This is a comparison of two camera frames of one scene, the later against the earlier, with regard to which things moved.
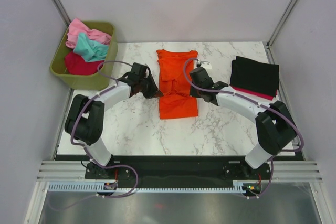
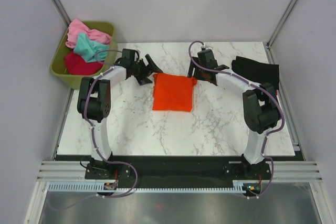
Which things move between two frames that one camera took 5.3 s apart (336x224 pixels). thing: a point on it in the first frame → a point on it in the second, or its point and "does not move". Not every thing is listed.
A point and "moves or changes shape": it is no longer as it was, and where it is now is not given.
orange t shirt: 177,100 moves or changes shape
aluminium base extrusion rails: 53,171 does not move
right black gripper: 193,93 → 196,74
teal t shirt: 90,51 does not move
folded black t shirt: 257,76 does not move
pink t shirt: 76,27 does not move
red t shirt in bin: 75,64 does not move
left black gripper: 154,92 → 151,68
